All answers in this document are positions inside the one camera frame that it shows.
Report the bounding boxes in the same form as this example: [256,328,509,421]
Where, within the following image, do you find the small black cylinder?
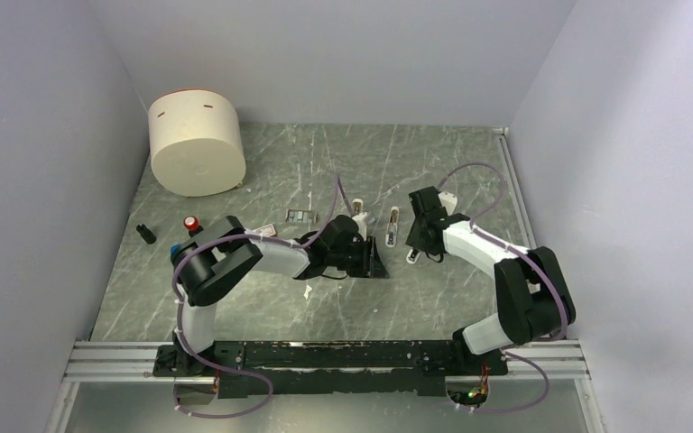
[135,224,157,244]

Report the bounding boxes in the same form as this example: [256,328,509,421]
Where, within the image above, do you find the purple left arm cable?
[171,173,274,419]

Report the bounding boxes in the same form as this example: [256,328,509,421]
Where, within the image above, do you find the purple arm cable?
[436,162,568,415]
[171,173,274,419]

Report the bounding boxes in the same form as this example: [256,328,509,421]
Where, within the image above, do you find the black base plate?
[152,340,508,399]

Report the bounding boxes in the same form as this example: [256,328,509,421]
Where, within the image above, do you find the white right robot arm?
[406,187,577,373]

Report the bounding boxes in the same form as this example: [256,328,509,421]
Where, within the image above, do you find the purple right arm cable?
[436,162,568,415]

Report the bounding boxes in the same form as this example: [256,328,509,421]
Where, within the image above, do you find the aluminium frame rail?
[62,126,592,383]

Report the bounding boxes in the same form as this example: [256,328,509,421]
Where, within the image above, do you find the cream cylindrical container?
[148,88,246,198]

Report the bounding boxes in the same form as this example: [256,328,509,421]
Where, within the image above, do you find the red capped black bottle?
[183,216,203,236]

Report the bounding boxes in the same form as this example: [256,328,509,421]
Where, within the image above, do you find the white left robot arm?
[170,215,390,375]

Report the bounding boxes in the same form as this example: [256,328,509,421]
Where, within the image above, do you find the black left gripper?
[328,235,389,279]

